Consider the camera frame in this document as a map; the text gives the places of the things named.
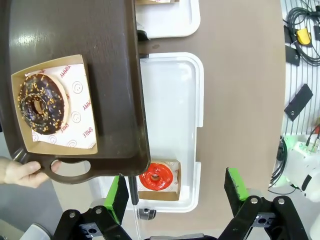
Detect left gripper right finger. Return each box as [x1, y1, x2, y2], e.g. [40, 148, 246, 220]
[219, 166, 311, 240]

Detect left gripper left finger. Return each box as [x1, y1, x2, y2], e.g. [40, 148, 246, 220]
[53, 173, 137, 240]

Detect white printed paper liner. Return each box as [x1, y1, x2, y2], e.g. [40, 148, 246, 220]
[24, 63, 97, 150]
[149, 159, 181, 193]

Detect chocolate donut with nuts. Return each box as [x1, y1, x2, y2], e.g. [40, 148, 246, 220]
[17, 74, 72, 136]

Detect dark brown serving tray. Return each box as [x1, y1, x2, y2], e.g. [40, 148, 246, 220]
[0, 0, 152, 185]

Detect red glazed donut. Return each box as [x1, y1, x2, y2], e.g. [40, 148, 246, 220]
[139, 162, 174, 193]

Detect person's right hand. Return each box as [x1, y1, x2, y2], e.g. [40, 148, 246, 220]
[0, 156, 62, 189]

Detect white cylindrical air purifier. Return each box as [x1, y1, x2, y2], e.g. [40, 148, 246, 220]
[23, 223, 55, 240]

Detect white display tray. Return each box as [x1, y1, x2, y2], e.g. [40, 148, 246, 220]
[134, 0, 202, 40]
[94, 51, 205, 213]

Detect long black rectangular block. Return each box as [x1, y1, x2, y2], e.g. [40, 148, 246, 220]
[284, 84, 314, 122]

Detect yellow plastic connector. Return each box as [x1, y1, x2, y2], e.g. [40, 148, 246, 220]
[296, 28, 312, 46]

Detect thin black cables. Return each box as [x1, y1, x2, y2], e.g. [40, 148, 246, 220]
[268, 139, 288, 188]

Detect black cable bundle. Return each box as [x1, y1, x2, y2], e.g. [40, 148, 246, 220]
[282, 0, 320, 67]

